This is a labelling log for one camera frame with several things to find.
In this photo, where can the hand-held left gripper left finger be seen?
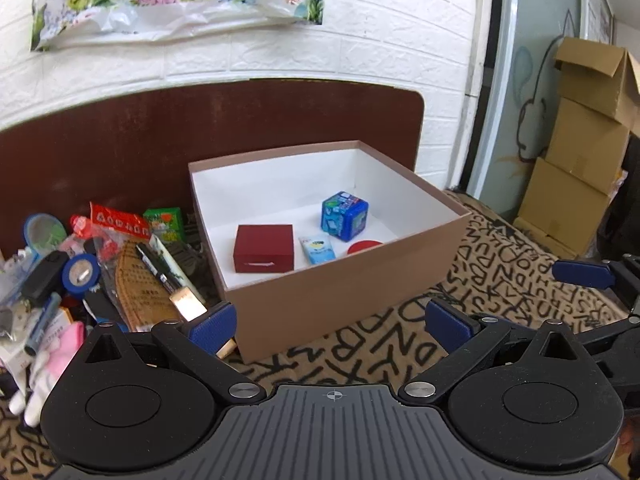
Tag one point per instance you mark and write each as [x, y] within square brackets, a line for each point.
[215, 325]

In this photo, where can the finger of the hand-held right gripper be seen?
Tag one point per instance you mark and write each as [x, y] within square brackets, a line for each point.
[582, 273]
[615, 332]

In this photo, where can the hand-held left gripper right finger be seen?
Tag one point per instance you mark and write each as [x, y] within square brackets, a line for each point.
[447, 327]

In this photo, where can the brown box with white interior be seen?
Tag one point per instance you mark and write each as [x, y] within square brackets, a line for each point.
[350, 295]

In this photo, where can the red round lid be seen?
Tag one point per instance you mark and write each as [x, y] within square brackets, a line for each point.
[365, 246]

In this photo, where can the blue cube-shaped container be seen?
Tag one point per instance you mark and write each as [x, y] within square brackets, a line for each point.
[345, 215]

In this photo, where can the white stick with copper end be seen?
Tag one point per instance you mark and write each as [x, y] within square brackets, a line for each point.
[187, 302]

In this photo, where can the closed brown cardboard carton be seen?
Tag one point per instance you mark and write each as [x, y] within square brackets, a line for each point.
[585, 145]
[565, 205]

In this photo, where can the black marker pen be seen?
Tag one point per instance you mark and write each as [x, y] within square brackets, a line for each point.
[157, 267]

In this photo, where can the letter-patterned blanket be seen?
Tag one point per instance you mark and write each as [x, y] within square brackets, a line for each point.
[500, 260]

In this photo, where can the dark red square box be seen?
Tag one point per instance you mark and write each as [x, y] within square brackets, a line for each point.
[262, 247]

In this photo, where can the green printed packet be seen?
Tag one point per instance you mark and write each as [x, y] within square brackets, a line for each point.
[165, 222]

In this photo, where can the small blue tissue packet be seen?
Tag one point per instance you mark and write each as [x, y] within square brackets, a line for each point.
[317, 250]

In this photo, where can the red snack packet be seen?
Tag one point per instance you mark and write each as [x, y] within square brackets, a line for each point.
[120, 220]

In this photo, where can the blue tape roll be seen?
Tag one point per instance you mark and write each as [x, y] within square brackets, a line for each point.
[82, 272]

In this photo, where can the pink and white glove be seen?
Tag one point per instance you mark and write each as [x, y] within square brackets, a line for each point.
[55, 370]

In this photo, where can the blue pen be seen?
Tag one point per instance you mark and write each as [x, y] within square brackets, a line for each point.
[42, 325]

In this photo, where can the black plastic case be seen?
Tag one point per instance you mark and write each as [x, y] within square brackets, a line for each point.
[45, 275]

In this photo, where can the open brown cardboard carton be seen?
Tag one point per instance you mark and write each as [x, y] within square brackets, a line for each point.
[595, 80]

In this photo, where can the dark brown wooden headboard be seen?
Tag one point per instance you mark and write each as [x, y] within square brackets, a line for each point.
[150, 130]

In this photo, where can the white door frame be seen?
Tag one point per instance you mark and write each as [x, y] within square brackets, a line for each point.
[492, 60]

